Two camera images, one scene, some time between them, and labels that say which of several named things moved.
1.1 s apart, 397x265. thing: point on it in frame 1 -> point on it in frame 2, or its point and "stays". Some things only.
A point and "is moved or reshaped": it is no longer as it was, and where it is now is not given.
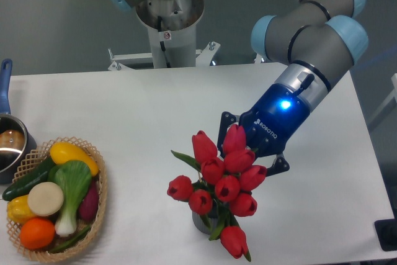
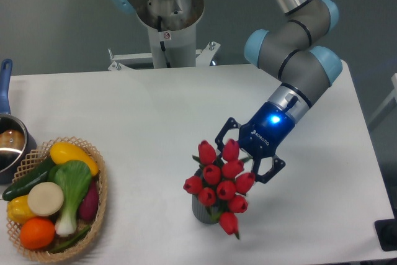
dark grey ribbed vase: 206,227 -> 200,210
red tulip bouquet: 223,186 is moved or reshaped
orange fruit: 37,233 stays
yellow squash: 63,152 stays
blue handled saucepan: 16,140 stays
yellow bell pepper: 18,210 stays
